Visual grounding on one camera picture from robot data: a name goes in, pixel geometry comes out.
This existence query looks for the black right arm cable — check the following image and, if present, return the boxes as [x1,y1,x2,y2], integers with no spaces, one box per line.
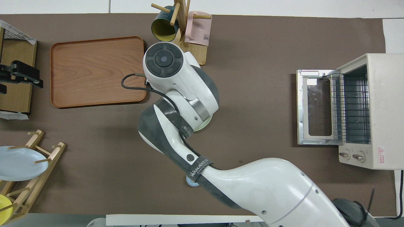
[121,73,179,108]

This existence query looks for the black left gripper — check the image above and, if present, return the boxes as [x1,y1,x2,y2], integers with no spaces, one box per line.
[0,61,44,94]

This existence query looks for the pink mug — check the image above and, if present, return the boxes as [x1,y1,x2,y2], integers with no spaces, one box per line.
[185,11,212,47]

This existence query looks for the brown wooden tray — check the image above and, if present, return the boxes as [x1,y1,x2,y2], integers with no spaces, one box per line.
[50,36,147,109]

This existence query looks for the light blue plate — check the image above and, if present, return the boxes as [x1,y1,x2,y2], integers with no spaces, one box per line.
[0,146,49,182]

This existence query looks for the black wire basket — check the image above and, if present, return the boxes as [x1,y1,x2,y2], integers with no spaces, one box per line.
[0,27,32,41]

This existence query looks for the metal oven wire rack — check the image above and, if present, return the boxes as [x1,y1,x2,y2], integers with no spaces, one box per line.
[330,73,371,143]

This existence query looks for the glass oven door with handle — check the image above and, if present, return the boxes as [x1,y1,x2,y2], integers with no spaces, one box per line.
[296,69,343,145]

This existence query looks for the yellow plate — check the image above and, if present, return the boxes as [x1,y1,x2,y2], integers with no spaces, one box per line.
[0,194,14,223]

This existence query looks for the black oven power cable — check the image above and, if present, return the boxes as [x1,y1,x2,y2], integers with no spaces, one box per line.
[368,170,404,220]

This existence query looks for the small white cloth strip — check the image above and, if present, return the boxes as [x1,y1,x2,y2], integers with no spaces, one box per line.
[0,111,29,120]

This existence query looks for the wooden mug tree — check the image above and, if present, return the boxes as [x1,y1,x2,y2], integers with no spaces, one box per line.
[151,0,212,66]

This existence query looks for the wooden plate rack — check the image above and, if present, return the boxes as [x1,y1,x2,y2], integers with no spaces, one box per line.
[0,130,67,225]

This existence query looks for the white toaster oven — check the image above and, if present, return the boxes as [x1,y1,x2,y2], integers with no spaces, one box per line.
[336,53,404,171]

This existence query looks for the brown table mat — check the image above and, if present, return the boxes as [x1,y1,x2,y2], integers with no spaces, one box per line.
[0,13,398,218]

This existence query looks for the dark blue mug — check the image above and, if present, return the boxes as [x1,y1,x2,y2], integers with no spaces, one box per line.
[151,6,180,42]

